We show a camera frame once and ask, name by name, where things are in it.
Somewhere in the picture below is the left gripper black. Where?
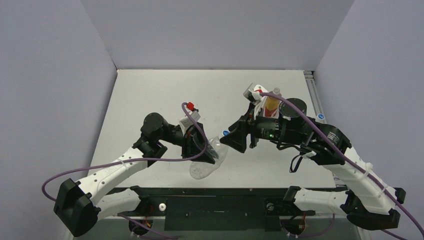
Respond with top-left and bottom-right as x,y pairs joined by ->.
158,121 -> 218,163

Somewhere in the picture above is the tea bottle red label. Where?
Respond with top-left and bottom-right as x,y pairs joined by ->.
262,96 -> 281,119

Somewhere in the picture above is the blue white bottle cap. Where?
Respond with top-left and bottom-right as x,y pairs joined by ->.
317,113 -> 325,120

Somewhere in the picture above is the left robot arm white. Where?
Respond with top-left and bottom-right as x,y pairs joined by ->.
53,109 -> 218,237

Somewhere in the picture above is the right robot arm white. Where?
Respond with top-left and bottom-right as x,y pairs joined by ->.
220,98 -> 406,231

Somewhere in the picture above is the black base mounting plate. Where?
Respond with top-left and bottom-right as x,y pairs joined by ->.
123,186 -> 304,231

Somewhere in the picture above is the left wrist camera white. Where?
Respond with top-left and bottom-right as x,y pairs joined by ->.
178,101 -> 202,135

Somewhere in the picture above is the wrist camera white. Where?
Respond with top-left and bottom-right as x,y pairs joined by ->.
243,83 -> 269,120
178,101 -> 202,135

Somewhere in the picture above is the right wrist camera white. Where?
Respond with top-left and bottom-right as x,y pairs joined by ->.
243,83 -> 269,120

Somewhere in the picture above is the black cable loop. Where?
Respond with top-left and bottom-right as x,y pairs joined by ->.
276,139 -> 317,174

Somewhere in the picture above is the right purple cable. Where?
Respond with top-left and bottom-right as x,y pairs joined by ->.
259,92 -> 424,237

